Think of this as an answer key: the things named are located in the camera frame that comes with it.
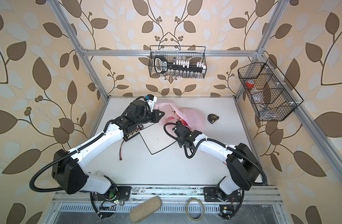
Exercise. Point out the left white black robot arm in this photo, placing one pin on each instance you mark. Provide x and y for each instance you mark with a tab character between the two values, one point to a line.
68	166

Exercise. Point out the black socket set tool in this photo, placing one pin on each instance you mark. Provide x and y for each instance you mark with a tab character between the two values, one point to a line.
162	66

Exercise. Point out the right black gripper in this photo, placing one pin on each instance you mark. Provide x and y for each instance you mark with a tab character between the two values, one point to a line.
180	142

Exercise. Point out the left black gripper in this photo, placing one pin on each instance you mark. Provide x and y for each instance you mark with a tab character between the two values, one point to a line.
156	116

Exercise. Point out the black tape measure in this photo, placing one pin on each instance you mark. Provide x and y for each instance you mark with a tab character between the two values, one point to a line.
212	118

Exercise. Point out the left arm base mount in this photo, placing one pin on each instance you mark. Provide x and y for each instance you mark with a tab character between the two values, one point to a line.
120	193

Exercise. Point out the pink plastic bag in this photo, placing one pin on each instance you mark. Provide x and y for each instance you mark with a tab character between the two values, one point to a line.
191	118

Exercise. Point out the black wire basket back wall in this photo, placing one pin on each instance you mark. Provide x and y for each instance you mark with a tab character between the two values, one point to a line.
192	53

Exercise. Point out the beige oval sponge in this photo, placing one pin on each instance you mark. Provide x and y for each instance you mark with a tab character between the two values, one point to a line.
145	209

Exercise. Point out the black wire basket right wall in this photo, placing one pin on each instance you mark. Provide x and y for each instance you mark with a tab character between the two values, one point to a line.
273	97

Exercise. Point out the black wire basket wall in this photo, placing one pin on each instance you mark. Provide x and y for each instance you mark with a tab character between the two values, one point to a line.
192	53
273	97

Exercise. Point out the black connector board with wires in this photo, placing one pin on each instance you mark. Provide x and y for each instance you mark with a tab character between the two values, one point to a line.
129	137

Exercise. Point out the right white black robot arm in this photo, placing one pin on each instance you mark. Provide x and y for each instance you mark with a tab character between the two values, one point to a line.
245	170

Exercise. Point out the white square plate black rim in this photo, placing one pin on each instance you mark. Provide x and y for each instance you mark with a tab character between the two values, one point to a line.
155	138

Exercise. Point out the clear tape roll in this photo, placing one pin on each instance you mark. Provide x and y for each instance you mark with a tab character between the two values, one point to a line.
195	209

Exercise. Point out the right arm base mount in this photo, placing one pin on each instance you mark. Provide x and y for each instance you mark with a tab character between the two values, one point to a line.
215	194

